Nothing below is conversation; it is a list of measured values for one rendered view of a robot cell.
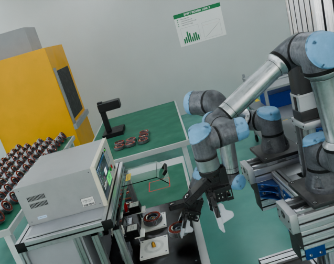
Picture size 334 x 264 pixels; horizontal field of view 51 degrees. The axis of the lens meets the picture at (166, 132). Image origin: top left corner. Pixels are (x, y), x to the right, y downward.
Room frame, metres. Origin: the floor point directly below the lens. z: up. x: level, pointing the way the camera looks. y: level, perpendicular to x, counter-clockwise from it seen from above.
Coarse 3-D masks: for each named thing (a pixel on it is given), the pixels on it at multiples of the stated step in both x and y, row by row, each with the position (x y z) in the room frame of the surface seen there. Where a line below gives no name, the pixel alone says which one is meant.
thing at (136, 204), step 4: (132, 204) 1.82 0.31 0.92; (136, 204) 1.81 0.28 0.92; (140, 204) 1.83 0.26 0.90; (128, 208) 1.79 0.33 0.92; (132, 208) 1.79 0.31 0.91; (136, 208) 1.79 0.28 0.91; (140, 208) 1.79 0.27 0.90; (144, 208) 1.81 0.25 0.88; (124, 212) 1.80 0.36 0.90; (128, 212) 1.79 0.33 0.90; (132, 212) 1.79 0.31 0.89; (136, 212) 1.79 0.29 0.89; (140, 212) 1.79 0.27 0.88; (116, 216) 1.79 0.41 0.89; (124, 216) 1.80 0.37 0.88
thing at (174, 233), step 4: (172, 224) 1.60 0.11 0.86; (176, 224) 1.60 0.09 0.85; (180, 224) 1.60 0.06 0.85; (168, 228) 1.59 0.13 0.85; (172, 228) 1.57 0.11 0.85; (176, 228) 1.57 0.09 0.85; (180, 228) 1.56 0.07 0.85; (168, 232) 1.55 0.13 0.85; (172, 232) 1.53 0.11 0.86; (176, 232) 1.53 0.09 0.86; (172, 236) 1.53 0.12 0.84; (176, 236) 1.52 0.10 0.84; (180, 236) 1.51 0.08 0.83
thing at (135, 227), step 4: (132, 224) 1.61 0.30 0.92; (136, 224) 1.60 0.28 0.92; (128, 228) 1.58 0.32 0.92; (132, 228) 1.57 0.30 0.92; (136, 228) 1.56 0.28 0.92; (140, 228) 1.61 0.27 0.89; (144, 228) 1.60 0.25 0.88; (128, 232) 1.55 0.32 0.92; (132, 232) 1.55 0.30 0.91; (136, 232) 1.55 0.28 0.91; (140, 232) 1.58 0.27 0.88; (144, 232) 1.57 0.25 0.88; (124, 236) 1.56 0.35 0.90; (128, 236) 1.55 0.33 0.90; (132, 236) 1.54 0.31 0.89; (136, 236) 1.54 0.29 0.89; (140, 236) 1.55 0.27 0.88; (144, 236) 1.55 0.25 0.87; (112, 240) 1.55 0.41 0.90
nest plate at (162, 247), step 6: (144, 240) 1.65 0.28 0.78; (150, 240) 1.63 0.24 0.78; (156, 240) 1.62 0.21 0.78; (162, 240) 1.60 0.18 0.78; (144, 246) 1.60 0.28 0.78; (150, 246) 1.58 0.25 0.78; (156, 246) 1.57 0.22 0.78; (162, 246) 1.55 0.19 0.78; (168, 246) 1.55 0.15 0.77; (144, 252) 1.55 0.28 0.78; (150, 252) 1.53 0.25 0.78; (156, 252) 1.52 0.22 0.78; (162, 252) 1.50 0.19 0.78; (168, 252) 1.50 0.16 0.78; (144, 258) 1.50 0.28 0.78
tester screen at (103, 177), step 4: (100, 160) 1.65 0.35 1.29; (104, 160) 1.73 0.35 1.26; (100, 164) 1.62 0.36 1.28; (104, 164) 1.70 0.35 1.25; (100, 168) 1.59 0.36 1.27; (104, 168) 1.67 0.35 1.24; (108, 168) 1.74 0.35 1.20; (100, 172) 1.57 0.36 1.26; (104, 172) 1.64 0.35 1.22; (100, 176) 1.55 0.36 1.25; (104, 176) 1.62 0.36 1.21; (100, 180) 1.52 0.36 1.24; (104, 180) 1.59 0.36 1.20; (104, 184) 1.57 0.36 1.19; (104, 188) 1.54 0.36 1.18; (104, 192) 1.52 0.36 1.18; (108, 192) 1.58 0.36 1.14
